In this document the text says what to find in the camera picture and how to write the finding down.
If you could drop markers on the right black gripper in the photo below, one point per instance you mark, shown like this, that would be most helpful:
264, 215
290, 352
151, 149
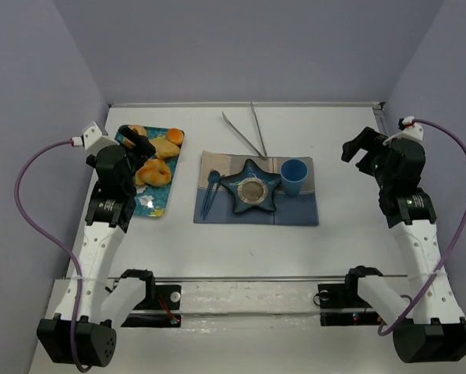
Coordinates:
368, 149

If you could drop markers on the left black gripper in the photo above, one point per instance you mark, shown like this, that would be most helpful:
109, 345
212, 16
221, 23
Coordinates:
138, 144

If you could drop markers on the twisted orange glazed bread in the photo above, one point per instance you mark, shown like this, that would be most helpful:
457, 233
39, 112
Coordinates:
154, 172

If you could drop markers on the metal tongs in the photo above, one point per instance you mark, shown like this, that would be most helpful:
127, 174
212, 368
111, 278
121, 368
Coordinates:
242, 129

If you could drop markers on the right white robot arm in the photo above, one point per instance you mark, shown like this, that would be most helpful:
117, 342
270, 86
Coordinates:
428, 325

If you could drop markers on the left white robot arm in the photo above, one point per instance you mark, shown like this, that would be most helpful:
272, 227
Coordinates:
83, 330

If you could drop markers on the tan turnover pastry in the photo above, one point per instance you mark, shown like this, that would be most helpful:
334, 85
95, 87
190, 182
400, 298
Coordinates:
164, 148

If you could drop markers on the small round orange bun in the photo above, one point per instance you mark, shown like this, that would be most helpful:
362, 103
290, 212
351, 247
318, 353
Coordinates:
176, 136

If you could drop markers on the blue plastic cup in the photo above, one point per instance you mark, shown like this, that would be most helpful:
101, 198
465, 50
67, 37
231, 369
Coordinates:
293, 174

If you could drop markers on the teal floral tray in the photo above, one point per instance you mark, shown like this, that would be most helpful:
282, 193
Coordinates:
152, 201

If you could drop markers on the blue beige placemat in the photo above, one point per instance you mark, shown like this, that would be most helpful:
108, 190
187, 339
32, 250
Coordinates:
300, 210

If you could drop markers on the blue plastic spork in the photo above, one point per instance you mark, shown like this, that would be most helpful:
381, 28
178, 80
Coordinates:
213, 178

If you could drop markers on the blue star-shaped plate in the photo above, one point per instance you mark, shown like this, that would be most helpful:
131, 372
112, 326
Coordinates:
252, 188

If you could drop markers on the blue plastic chopstick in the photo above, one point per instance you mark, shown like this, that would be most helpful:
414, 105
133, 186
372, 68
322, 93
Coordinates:
212, 196

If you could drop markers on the sugared ring donut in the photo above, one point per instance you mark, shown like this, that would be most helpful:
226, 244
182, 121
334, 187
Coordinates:
140, 130

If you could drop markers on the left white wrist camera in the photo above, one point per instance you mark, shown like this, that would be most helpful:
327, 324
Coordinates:
91, 137

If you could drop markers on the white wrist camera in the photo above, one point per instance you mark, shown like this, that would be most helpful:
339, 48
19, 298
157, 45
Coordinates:
408, 130
91, 137

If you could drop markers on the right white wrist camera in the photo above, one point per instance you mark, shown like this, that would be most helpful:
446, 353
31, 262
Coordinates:
408, 130

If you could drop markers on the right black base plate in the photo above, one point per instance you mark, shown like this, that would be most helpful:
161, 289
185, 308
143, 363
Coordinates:
339, 307

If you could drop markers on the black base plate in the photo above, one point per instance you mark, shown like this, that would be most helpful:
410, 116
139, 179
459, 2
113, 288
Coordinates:
339, 307
159, 311

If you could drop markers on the metal rail front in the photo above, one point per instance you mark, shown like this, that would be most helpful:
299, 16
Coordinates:
330, 278

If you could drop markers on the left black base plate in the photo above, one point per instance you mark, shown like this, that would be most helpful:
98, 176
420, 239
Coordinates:
159, 311

